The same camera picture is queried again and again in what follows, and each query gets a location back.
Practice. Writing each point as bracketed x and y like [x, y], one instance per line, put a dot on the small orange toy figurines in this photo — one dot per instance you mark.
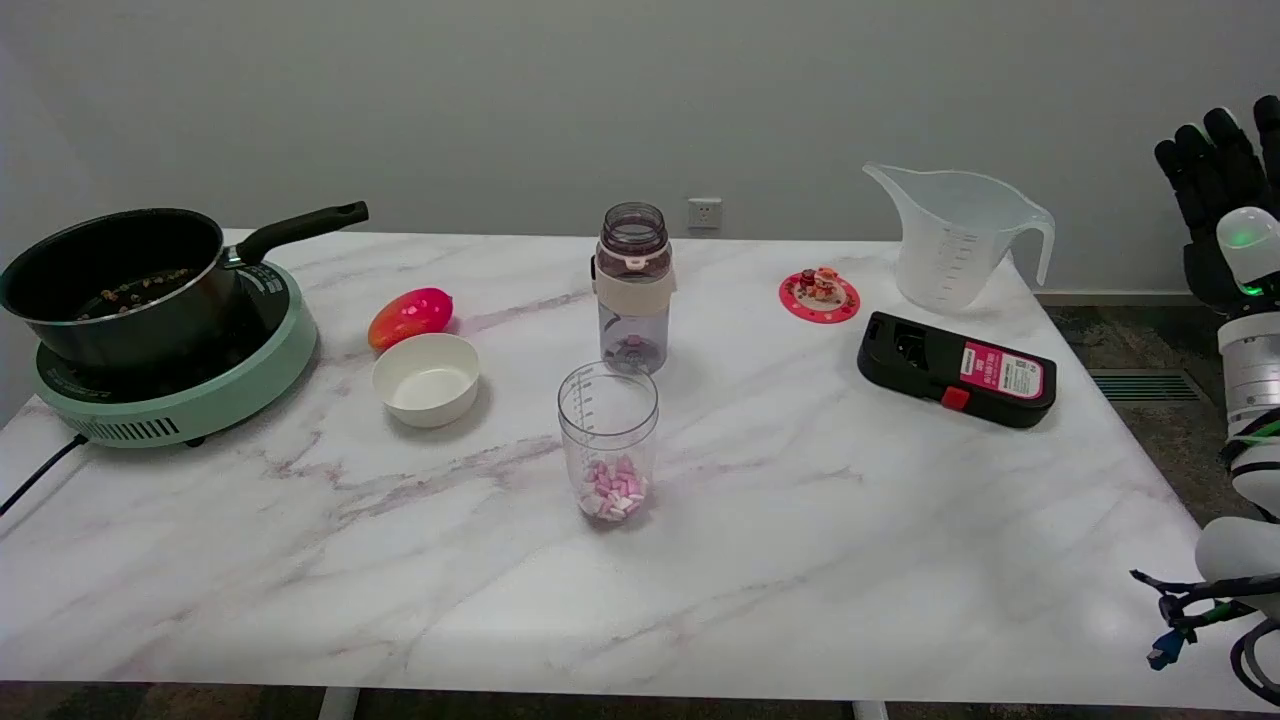
[820, 284]

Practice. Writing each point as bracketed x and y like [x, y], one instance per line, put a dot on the white wall socket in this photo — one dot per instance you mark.
[704, 212]

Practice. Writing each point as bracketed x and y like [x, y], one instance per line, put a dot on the mint green induction cooker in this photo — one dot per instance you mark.
[200, 390]

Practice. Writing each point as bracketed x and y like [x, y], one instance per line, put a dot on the brown beans in saucepan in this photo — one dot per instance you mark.
[135, 290]

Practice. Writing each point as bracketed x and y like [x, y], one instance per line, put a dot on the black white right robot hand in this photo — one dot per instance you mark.
[1204, 180]

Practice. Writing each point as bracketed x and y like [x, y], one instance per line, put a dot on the black device with pink label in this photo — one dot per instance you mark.
[955, 370]

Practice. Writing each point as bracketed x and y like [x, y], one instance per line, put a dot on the red round coaster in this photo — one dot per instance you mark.
[792, 296]

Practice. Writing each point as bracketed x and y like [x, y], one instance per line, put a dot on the small clear measuring cup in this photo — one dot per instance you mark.
[608, 440]

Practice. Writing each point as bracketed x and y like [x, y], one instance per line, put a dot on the pink and white candies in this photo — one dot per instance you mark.
[612, 492]

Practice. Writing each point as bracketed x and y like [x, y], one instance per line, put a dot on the floor vent grille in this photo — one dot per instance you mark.
[1145, 386]

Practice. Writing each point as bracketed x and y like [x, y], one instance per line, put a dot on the white bowl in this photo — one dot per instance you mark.
[426, 380]

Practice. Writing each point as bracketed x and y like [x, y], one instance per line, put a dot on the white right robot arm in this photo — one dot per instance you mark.
[1254, 370]

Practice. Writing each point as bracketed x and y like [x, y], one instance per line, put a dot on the red orange toy mango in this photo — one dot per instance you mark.
[410, 316]

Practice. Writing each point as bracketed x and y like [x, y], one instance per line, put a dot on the large translucent measuring jug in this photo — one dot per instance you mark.
[950, 240]

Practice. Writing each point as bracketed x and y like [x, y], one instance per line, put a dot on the purple bottle with beige sleeve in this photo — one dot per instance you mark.
[633, 290]

